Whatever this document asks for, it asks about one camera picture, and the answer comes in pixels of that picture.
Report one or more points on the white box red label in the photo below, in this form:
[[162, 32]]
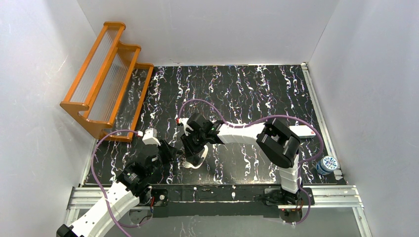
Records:
[[302, 131]]

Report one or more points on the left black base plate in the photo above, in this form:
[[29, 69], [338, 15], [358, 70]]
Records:
[[154, 198]]

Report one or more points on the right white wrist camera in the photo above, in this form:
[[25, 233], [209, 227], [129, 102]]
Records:
[[184, 123]]

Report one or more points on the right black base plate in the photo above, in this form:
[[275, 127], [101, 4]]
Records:
[[278, 196]]

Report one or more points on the orange wooden rack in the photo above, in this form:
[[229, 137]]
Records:
[[96, 95]]

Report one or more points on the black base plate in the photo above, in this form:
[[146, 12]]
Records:
[[154, 198], [278, 196]]

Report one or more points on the blue white tape roll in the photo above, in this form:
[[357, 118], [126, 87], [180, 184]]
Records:
[[326, 165]]

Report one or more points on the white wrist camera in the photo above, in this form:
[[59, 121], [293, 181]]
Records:
[[184, 123], [149, 136]]

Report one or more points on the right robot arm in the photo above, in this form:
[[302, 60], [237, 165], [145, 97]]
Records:
[[276, 140]]

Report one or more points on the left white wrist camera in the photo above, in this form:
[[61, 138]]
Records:
[[149, 136]]

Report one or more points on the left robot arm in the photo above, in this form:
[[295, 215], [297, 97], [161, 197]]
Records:
[[131, 188]]

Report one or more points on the aluminium frame rail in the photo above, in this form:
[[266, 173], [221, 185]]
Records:
[[233, 177]]

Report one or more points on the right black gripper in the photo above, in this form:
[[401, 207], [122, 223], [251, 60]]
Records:
[[192, 145]]

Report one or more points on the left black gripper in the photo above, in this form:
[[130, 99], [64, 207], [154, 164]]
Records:
[[166, 149]]

